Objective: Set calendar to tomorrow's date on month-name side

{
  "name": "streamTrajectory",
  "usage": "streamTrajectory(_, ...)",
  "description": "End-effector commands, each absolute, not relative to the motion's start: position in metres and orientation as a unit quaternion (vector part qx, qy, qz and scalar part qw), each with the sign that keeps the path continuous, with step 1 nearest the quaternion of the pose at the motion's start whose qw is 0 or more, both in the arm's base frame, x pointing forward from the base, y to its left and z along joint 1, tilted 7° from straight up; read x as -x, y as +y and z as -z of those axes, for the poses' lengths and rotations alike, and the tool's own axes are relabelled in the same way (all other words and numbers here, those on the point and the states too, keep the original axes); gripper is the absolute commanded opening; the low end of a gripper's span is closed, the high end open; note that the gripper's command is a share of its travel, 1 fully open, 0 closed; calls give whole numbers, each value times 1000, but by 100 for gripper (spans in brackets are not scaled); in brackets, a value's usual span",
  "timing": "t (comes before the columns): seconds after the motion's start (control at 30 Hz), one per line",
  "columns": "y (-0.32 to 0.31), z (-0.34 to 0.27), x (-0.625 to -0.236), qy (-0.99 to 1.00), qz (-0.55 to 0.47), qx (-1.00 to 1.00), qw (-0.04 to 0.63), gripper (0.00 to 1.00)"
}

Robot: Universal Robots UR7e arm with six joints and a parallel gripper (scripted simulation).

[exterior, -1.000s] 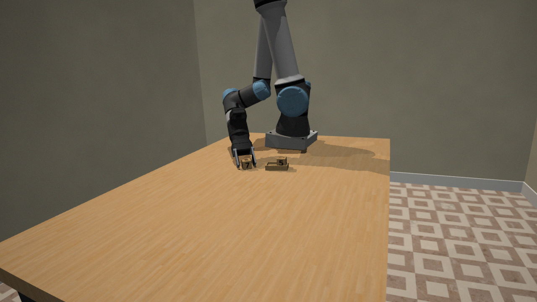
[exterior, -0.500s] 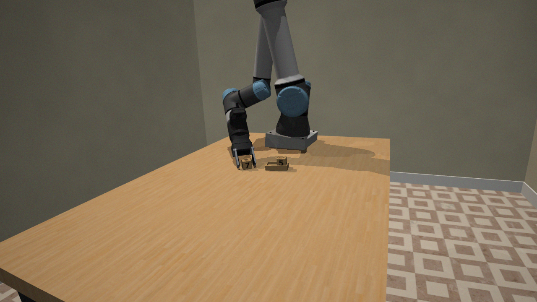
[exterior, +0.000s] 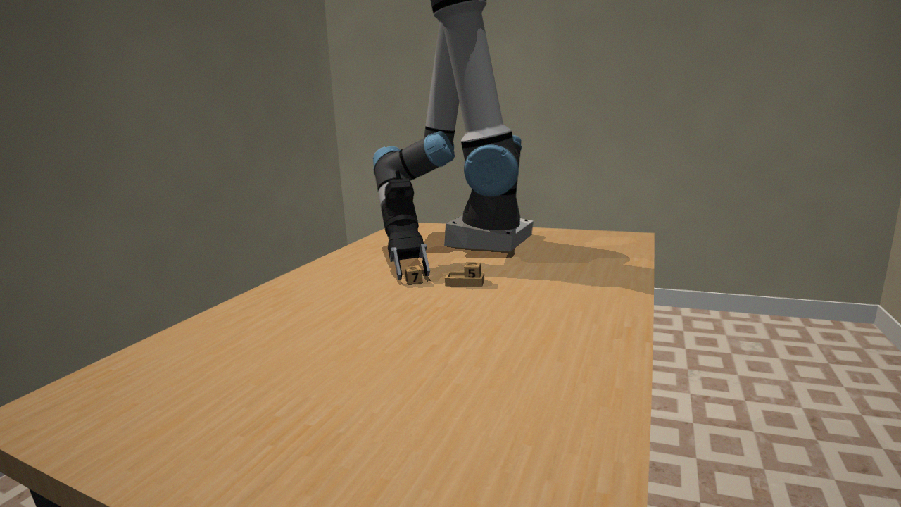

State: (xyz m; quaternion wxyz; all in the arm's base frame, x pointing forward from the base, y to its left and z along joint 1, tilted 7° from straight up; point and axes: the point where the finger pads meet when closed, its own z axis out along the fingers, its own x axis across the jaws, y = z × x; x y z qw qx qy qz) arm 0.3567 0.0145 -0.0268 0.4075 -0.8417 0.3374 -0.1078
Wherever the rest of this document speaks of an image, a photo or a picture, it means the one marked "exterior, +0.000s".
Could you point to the tan wooden number cube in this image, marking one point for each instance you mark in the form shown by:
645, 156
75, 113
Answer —
413, 275
472, 270

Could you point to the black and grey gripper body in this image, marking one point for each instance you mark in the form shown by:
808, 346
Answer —
400, 219

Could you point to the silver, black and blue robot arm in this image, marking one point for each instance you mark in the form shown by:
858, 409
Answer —
463, 73

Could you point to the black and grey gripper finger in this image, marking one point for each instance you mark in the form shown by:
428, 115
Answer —
423, 255
394, 258

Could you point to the tan wooden tray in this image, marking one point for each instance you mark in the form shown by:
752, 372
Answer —
458, 279

